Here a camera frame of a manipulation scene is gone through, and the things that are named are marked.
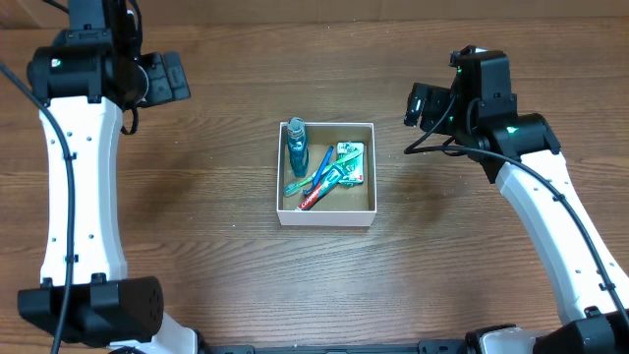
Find green white soap bar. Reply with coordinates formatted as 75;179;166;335
337;142;365;187

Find red green toothpaste tube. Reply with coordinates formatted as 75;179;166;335
295;163;346;211

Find blue mouthwash bottle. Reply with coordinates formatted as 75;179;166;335
287;117;309;178

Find blue disposable razor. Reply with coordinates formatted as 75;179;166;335
303;146;334;197

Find green white toothbrush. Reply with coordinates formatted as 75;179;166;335
283;150;362;197

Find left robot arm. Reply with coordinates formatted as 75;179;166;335
18;0;204;353

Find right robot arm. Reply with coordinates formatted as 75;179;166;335
404;45;628;353

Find white open cardboard box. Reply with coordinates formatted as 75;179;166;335
275;122;377;227

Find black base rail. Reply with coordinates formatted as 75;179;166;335
201;339;475;354

